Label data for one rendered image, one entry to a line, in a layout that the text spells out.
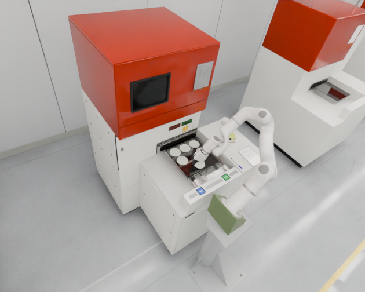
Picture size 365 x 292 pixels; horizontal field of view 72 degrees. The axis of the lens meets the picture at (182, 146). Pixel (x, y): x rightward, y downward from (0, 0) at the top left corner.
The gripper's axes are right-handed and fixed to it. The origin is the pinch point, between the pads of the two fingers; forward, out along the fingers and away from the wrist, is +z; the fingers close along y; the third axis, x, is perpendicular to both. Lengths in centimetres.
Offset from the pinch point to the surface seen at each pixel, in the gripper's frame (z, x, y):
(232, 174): -15.3, -16.0, 24.6
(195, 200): -1.0, -39.9, -7.0
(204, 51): -77, 27, -38
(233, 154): -18.8, 4.9, 30.1
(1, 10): 6, 114, -177
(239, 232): -2, -60, 28
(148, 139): 3.0, 13.0, -41.4
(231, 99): 33, 226, 147
